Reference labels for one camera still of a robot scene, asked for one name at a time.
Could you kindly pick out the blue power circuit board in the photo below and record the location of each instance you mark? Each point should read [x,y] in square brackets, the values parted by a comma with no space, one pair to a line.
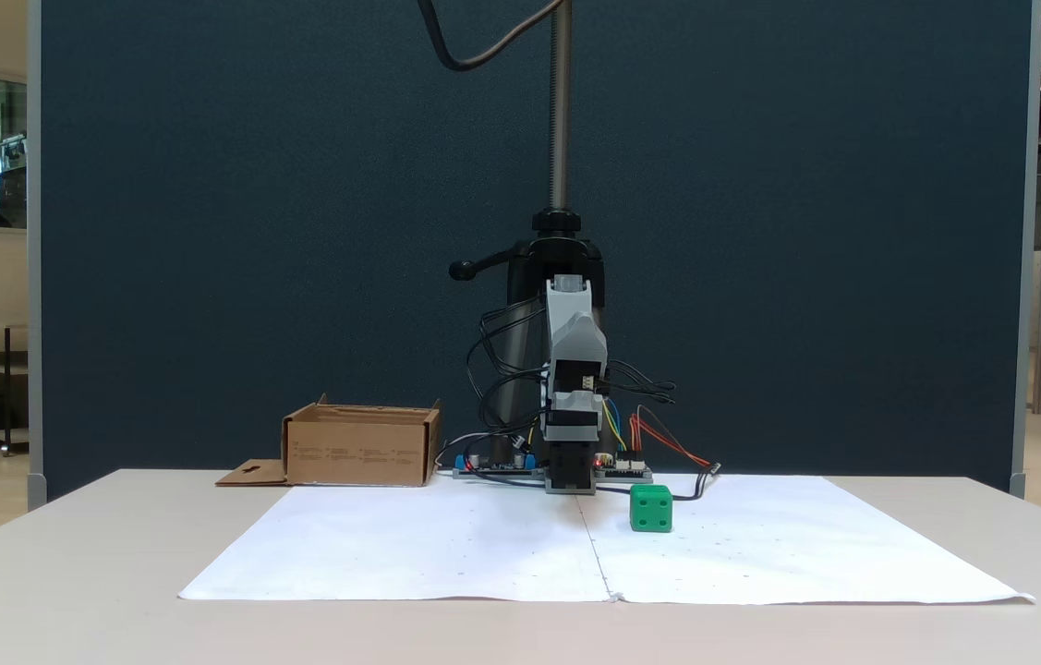
[494,468]

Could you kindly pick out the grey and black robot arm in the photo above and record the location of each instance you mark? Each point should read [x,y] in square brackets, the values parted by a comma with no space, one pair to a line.
[571,466]

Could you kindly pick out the brown cardboard box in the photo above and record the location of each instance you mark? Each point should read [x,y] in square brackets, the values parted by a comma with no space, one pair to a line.
[358,453]

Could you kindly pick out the white paper sheet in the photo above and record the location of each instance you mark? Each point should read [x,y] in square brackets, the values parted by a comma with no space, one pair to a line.
[788,545]
[409,545]

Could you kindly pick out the motor driver circuit board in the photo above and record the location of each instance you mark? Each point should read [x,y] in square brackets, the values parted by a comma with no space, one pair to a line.
[623,472]

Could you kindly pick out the black tripod with metal column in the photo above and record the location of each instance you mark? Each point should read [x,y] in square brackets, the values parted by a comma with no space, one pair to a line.
[561,139]

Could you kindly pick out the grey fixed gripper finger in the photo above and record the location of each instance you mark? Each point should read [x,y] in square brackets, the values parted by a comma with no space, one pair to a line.
[573,402]

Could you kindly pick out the dark blue partition panel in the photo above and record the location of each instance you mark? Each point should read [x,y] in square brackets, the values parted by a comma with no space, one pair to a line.
[252,231]

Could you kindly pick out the green die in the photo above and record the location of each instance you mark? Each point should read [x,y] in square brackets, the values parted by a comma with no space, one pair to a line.
[650,510]

